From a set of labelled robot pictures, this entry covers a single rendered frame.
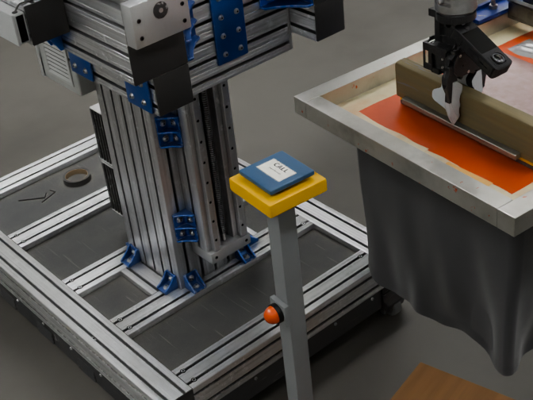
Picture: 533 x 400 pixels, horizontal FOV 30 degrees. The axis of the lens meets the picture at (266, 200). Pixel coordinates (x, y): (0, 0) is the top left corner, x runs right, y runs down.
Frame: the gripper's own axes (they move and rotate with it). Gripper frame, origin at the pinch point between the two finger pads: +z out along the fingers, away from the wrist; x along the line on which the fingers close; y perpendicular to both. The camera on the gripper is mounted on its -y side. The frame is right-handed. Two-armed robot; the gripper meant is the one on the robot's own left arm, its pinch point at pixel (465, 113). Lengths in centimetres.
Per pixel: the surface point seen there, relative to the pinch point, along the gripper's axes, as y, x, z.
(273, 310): 14, 39, 33
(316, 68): 198, -112, 93
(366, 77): 26.9, 0.8, 0.7
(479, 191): -18.4, 15.6, 1.7
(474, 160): -7.1, 5.0, 5.0
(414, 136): 6.7, 6.8, 4.5
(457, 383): 24, -20, 97
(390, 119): 14.9, 5.4, 4.3
